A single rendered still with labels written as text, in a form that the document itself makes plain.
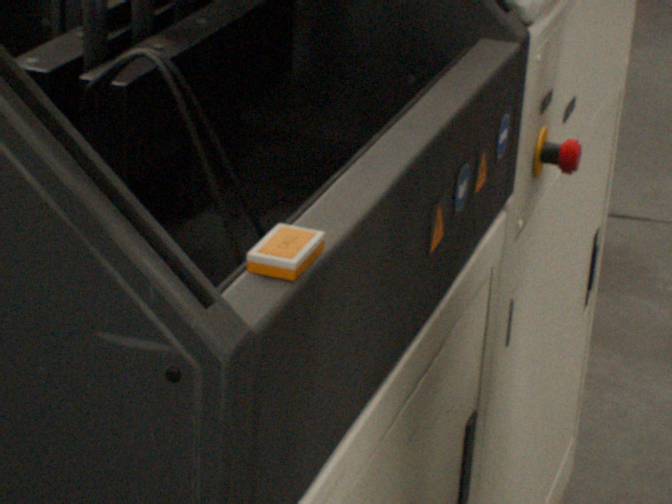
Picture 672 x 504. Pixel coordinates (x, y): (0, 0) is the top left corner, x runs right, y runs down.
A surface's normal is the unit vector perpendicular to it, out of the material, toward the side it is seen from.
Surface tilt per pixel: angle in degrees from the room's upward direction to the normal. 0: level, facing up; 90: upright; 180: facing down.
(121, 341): 90
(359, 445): 90
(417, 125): 0
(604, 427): 0
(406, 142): 0
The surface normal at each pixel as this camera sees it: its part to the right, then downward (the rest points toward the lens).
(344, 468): 0.94, 0.18
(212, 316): 0.68, -0.55
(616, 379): 0.06, -0.91
